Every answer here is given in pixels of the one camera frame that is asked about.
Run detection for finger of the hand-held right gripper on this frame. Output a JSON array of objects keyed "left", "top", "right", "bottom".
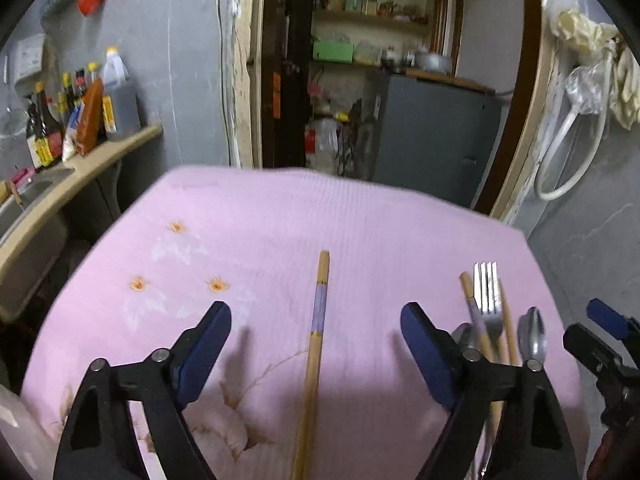
[
  {"left": 586, "top": 298, "right": 640, "bottom": 346},
  {"left": 563, "top": 322, "right": 632, "bottom": 403}
]

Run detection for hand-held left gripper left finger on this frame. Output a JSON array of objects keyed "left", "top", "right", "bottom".
[{"left": 52, "top": 301, "right": 232, "bottom": 480}]

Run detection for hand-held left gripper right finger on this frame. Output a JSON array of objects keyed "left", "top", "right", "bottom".
[{"left": 400, "top": 301, "right": 581, "bottom": 480}]

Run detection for metal fork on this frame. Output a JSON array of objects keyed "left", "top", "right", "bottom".
[{"left": 473, "top": 261, "right": 506, "bottom": 366}]

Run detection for pink floral blanket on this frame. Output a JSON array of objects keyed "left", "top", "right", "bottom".
[{"left": 20, "top": 165, "right": 593, "bottom": 480}]

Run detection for translucent white container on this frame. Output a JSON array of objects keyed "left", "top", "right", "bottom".
[{"left": 0, "top": 384, "right": 57, "bottom": 480}]

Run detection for metal sink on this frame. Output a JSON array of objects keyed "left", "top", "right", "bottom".
[{"left": 0, "top": 180, "right": 69, "bottom": 322}]

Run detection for grey metal cabinet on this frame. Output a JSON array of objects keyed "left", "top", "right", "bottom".
[{"left": 367, "top": 69, "right": 503, "bottom": 207}]

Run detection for beige counter ledge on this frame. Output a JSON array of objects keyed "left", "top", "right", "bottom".
[{"left": 0, "top": 124, "right": 163, "bottom": 273}]

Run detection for clear plastic bag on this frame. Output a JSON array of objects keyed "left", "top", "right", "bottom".
[{"left": 565, "top": 64, "right": 609, "bottom": 116}]

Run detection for clear plastic jug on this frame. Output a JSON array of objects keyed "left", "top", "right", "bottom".
[{"left": 306, "top": 117, "right": 342, "bottom": 171}]

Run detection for white blue packet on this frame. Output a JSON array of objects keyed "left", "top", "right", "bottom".
[{"left": 61, "top": 109, "right": 83, "bottom": 162}]

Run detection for large dark liquid jug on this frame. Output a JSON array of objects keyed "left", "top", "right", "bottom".
[{"left": 101, "top": 46, "right": 142, "bottom": 142}]

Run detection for orange sauce bottle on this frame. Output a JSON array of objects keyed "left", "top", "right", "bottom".
[{"left": 75, "top": 62, "right": 106, "bottom": 157}]

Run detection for dark soy sauce bottle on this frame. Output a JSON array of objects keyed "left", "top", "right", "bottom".
[
  {"left": 32, "top": 81, "right": 64, "bottom": 167},
  {"left": 25, "top": 100, "right": 46, "bottom": 171}
]

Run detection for metal pot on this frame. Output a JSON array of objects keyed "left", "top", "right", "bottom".
[{"left": 414, "top": 51, "right": 453, "bottom": 74}]

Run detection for dark wooden door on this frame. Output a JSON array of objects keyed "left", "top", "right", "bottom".
[{"left": 262, "top": 0, "right": 314, "bottom": 169}]

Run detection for green box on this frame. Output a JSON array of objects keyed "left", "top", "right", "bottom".
[{"left": 313, "top": 40, "right": 355, "bottom": 65}]

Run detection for wooden storage shelves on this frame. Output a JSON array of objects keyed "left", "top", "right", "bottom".
[{"left": 311, "top": 0, "right": 437, "bottom": 68}]

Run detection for white hose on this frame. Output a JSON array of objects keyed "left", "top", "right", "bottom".
[{"left": 534, "top": 105, "right": 609, "bottom": 202}]

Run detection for wooden door frame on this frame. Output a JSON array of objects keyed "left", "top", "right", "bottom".
[{"left": 232, "top": 0, "right": 561, "bottom": 223}]

